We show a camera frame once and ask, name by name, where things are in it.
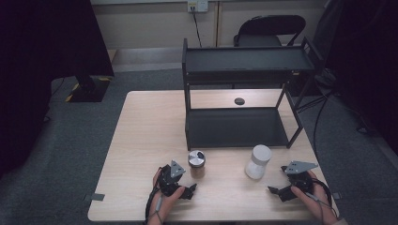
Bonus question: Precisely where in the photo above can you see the glass spice jar metal lid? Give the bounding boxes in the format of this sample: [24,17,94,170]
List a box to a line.
[187,149,207,179]

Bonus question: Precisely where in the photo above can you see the right hand-held gripper cable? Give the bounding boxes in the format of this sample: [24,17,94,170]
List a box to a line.
[304,178,341,218]

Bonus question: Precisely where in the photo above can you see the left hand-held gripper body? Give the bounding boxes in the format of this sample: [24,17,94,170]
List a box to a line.
[158,159,186,198]

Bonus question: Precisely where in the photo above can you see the white wall outlet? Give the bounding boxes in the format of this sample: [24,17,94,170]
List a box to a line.
[187,0,209,14]

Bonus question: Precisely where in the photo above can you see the person's left hand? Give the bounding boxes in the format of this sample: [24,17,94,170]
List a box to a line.
[147,168,186,225]

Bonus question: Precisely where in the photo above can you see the left hand-held gripper cable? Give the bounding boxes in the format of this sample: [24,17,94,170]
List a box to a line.
[144,184,164,225]

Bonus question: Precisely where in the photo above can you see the black folding chair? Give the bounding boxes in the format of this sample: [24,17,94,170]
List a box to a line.
[233,14,308,48]

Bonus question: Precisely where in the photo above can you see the black stand base yellow tape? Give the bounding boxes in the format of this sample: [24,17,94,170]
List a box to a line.
[64,74,113,103]

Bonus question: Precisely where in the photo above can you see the person's right hand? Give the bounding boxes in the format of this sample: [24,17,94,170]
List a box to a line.
[290,170,339,225]

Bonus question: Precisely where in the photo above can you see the black floor cable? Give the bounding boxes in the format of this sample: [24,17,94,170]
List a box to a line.
[313,92,333,158]

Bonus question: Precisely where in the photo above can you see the hand-held gripper cable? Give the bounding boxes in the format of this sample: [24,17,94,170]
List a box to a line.
[144,184,164,225]
[304,178,341,218]

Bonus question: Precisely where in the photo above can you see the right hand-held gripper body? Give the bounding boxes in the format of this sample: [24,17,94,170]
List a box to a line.
[280,160,319,192]

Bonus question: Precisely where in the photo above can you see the black outlet cable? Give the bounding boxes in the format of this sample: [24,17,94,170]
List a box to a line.
[191,6,203,49]

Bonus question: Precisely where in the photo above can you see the white jar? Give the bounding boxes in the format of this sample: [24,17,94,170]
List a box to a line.
[244,143,272,181]

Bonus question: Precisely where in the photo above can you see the black two-tier shelf rack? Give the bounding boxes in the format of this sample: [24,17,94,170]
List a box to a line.
[181,37,325,152]

